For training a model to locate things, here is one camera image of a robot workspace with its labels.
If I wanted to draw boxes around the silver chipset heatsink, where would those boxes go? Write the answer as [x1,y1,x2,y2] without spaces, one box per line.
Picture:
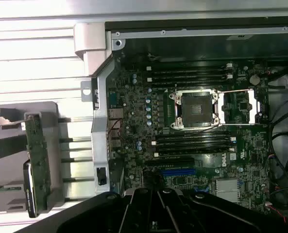
[215,179,241,203]

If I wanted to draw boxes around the grey parts rack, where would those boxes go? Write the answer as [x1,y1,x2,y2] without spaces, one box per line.
[0,101,70,219]

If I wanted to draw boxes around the black wire bundle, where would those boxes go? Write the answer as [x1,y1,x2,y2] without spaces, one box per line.
[267,104,288,219]

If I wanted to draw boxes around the silver socket cover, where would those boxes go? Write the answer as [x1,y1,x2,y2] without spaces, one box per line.
[218,89,263,126]

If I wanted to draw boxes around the green motherboard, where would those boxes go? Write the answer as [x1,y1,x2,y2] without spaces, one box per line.
[106,57,272,214]

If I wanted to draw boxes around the green RAM stick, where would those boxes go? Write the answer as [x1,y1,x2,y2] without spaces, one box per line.
[0,185,23,193]

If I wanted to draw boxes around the CPU socket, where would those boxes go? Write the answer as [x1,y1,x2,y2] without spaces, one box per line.
[169,88,220,129]

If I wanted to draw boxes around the black RAM slot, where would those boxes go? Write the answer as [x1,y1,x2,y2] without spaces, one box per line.
[157,145,233,150]
[155,133,232,138]
[152,138,237,145]
[154,150,236,158]
[150,71,228,76]
[151,82,228,87]
[146,76,233,83]
[146,66,233,71]

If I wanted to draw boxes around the black open PC case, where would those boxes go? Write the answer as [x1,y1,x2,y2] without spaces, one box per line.
[73,14,288,233]

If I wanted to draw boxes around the thin metal locking lever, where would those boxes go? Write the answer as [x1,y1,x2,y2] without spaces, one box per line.
[218,88,254,94]

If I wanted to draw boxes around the long blue expansion slot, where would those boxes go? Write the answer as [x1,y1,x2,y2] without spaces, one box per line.
[160,169,197,177]

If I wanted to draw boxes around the thin red wire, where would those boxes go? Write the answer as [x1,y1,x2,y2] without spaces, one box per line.
[276,210,288,224]

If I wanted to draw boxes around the metal rear port block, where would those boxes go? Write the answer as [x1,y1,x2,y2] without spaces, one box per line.
[107,108,124,152]

